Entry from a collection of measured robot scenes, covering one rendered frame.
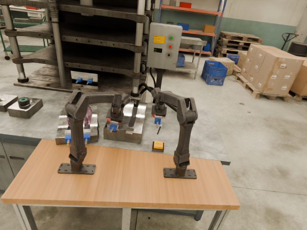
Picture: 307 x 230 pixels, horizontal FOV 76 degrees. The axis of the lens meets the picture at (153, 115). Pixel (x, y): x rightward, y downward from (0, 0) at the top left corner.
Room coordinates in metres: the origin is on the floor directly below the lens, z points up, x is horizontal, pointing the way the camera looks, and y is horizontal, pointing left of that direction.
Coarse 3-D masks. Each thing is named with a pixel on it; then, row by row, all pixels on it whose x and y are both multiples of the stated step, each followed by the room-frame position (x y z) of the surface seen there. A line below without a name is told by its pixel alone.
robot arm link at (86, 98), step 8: (72, 96) 0.83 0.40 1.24; (80, 96) 0.85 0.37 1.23; (88, 96) 0.82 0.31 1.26; (96, 96) 0.88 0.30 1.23; (104, 96) 0.92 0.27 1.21; (112, 96) 0.96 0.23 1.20; (120, 96) 1.01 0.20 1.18; (80, 104) 0.78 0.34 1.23; (88, 104) 0.81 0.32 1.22; (80, 112) 0.78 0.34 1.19
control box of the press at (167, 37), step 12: (156, 24) 1.98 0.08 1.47; (168, 24) 2.09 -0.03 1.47; (156, 36) 1.94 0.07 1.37; (168, 36) 1.94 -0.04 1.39; (180, 36) 1.94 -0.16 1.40; (156, 48) 1.94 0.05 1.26; (168, 48) 1.94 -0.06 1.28; (156, 60) 1.94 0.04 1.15; (168, 60) 1.94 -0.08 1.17; (156, 84) 1.99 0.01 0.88
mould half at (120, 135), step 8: (128, 104) 1.38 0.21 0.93; (144, 104) 1.41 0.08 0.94; (128, 112) 1.31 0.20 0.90; (144, 112) 1.33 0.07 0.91; (128, 120) 1.22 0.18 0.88; (136, 120) 1.23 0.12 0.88; (104, 128) 1.08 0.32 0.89; (120, 128) 1.10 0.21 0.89; (136, 128) 1.12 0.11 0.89; (104, 136) 1.07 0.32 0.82; (112, 136) 1.07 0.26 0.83; (120, 136) 1.07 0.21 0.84; (128, 136) 1.07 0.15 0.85; (136, 136) 1.07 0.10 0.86
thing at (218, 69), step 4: (208, 60) 5.11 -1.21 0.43; (204, 64) 5.07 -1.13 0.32; (208, 64) 4.79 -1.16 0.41; (212, 64) 5.12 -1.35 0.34; (216, 64) 5.13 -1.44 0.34; (220, 64) 5.04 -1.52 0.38; (204, 68) 5.01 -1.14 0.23; (208, 68) 4.70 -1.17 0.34; (212, 68) 4.52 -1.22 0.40; (216, 68) 4.53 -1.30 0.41; (220, 68) 4.55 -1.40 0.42; (224, 68) 4.55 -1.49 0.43; (208, 72) 4.67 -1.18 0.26; (212, 72) 4.53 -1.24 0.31; (216, 72) 4.54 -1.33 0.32; (220, 72) 4.55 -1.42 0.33; (224, 72) 4.56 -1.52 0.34; (216, 76) 4.54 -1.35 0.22; (220, 76) 4.55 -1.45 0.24; (224, 76) 4.56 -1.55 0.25
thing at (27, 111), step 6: (30, 102) 1.34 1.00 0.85; (36, 102) 1.33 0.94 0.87; (12, 108) 1.20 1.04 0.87; (18, 108) 1.21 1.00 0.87; (24, 108) 1.22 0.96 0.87; (30, 108) 1.23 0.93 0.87; (36, 108) 1.30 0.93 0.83; (12, 114) 1.19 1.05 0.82; (18, 114) 1.19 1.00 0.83; (24, 114) 1.19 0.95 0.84; (30, 114) 1.22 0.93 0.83
